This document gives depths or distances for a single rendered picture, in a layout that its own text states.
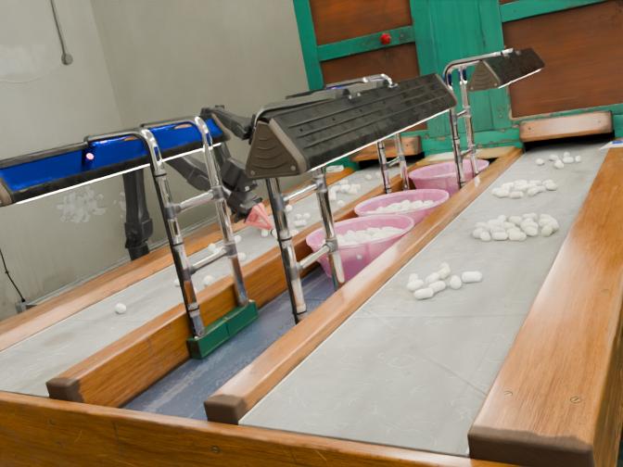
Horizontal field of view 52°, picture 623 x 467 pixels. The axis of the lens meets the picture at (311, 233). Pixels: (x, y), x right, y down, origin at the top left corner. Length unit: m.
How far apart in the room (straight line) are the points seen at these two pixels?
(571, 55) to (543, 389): 1.76
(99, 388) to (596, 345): 0.75
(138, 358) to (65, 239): 2.87
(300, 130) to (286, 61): 2.93
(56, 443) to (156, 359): 0.21
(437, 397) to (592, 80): 1.73
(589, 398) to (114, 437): 0.64
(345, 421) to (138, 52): 3.67
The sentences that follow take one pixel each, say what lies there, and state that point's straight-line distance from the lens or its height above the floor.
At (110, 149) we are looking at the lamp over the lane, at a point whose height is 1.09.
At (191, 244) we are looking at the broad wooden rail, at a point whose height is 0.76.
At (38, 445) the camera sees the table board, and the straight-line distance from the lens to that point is 1.16.
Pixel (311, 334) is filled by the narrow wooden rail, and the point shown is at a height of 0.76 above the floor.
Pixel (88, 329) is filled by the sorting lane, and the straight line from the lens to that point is 1.39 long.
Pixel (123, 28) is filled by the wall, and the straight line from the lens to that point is 4.34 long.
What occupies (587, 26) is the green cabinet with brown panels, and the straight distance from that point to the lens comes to 2.39.
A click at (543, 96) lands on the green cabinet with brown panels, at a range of 2.42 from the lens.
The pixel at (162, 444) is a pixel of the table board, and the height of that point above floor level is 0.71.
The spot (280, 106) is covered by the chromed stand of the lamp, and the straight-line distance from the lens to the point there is 0.99.
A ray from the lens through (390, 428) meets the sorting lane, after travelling 0.77.
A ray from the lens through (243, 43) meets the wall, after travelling 3.83.
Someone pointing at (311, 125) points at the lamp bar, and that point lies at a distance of 0.80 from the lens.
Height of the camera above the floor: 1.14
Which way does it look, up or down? 13 degrees down
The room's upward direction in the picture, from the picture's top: 11 degrees counter-clockwise
